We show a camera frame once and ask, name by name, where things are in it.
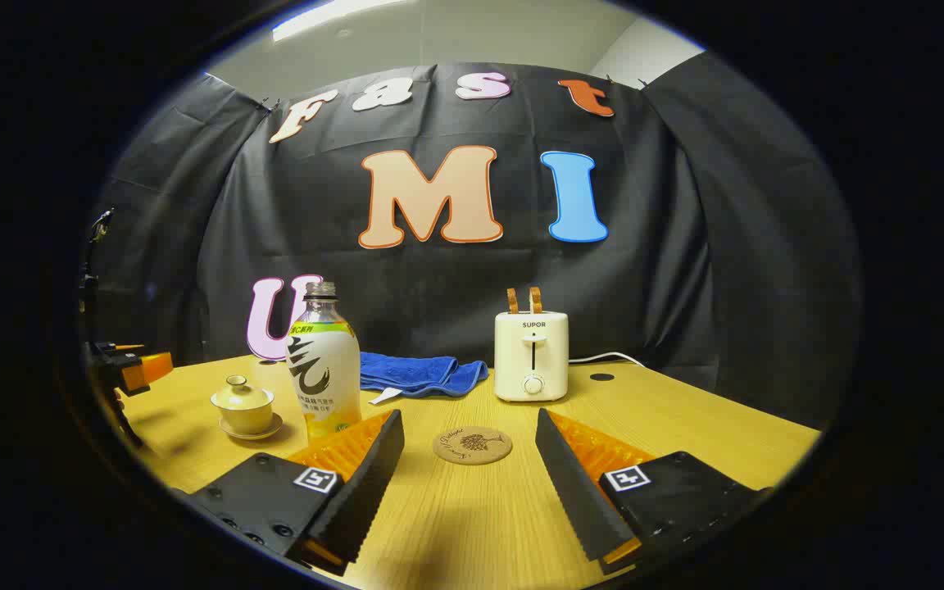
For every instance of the black backdrop cloth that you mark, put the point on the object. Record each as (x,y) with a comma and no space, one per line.
(669,270)

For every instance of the yellow ceramic teacup lid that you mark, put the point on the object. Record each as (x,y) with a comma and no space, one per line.
(238,395)

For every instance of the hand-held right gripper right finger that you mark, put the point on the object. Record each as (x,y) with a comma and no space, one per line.
(578,492)

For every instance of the yellow ceramic saucer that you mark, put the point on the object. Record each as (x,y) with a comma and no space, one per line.
(269,428)

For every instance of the toast slice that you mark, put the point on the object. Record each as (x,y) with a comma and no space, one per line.
(536,300)
(513,301)

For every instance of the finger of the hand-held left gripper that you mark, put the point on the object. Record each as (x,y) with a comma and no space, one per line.
(129,347)
(148,370)

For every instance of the cream toaster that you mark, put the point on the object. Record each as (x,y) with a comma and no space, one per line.
(531,356)

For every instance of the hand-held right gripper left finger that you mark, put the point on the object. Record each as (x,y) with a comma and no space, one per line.
(361,483)

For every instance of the round cork coaster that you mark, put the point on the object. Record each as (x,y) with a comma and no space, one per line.
(472,447)

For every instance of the water bottle with white label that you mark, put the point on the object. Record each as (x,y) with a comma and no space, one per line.
(324,369)

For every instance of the blue folded towel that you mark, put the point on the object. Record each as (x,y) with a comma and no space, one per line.
(423,373)

